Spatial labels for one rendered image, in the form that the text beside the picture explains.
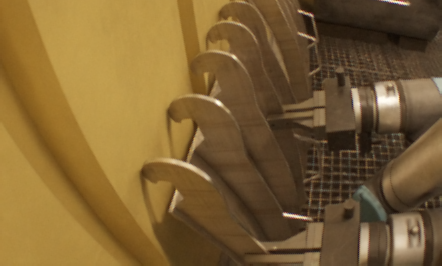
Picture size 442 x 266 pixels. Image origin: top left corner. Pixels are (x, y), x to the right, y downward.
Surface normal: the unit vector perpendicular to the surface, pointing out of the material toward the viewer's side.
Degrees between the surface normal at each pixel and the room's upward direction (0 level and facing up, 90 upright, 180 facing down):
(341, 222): 13
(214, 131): 90
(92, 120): 90
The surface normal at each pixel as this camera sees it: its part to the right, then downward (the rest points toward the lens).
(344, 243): -0.32, -0.72
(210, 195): -0.21, 0.69
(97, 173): 0.11, 0.68
